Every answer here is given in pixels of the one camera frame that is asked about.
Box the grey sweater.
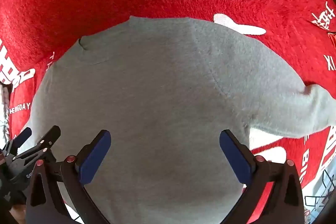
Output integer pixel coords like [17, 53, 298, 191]
[25, 15, 336, 224]

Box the grey fuzzy cloth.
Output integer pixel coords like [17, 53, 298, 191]
[0, 82, 13, 140]

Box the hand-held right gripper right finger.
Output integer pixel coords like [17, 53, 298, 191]
[219, 130, 305, 224]

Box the black wire rack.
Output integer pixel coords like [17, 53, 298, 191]
[304, 169, 336, 217]

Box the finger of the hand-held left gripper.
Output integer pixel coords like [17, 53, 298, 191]
[13, 125, 62, 162]
[5, 127, 33, 159]

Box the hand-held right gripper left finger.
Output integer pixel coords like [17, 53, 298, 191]
[25, 130, 111, 224]

